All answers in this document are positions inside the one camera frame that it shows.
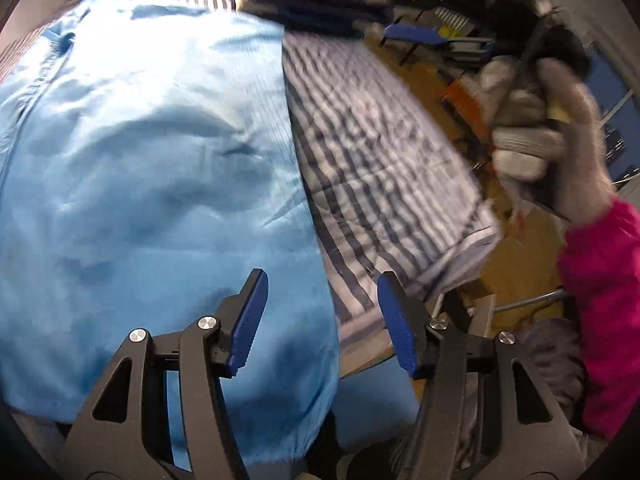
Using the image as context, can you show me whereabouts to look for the person's right hand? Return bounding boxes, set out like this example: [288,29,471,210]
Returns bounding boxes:
[472,57,616,223]

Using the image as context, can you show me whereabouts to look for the light blue garment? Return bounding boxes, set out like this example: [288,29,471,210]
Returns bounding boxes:
[0,0,341,463]

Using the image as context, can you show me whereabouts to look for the blue white striped bed blanket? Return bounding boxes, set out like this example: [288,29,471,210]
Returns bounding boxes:
[0,0,503,366]

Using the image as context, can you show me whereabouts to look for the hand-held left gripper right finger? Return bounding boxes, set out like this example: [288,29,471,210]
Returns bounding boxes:
[377,271,586,480]

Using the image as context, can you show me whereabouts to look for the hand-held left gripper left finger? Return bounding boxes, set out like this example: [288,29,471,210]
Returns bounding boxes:
[55,268,269,480]

